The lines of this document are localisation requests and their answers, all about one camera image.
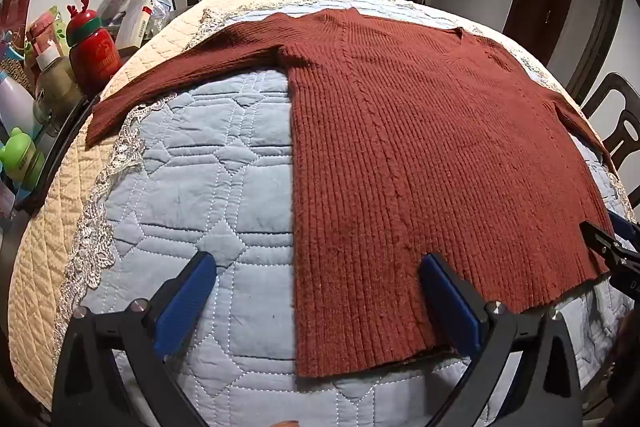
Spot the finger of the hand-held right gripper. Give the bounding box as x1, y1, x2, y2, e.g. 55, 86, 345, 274
579, 219, 632, 269
606, 210, 640, 253

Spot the pink snack packet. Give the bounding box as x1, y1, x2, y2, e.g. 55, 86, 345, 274
25, 6, 68, 58

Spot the rust red knit sweater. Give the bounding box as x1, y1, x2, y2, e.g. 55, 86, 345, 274
86, 7, 618, 379

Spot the olive bottle with white cap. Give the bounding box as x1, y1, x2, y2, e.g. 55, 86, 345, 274
32, 44, 83, 125

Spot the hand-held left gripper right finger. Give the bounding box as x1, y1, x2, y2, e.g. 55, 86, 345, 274
417, 253, 583, 427

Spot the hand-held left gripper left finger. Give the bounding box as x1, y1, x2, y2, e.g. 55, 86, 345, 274
52, 251, 218, 427

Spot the green frog bottle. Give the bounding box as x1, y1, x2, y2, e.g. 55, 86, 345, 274
0, 127, 46, 188

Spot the red reindeer bottle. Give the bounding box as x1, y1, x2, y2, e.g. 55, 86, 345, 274
66, 0, 122, 95

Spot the blue quilted blanket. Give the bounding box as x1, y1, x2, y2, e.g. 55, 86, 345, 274
7, 0, 638, 427

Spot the dark door frame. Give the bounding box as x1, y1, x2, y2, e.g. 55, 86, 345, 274
567, 0, 626, 102

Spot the white carton box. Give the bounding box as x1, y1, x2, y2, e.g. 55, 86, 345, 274
115, 0, 158, 50

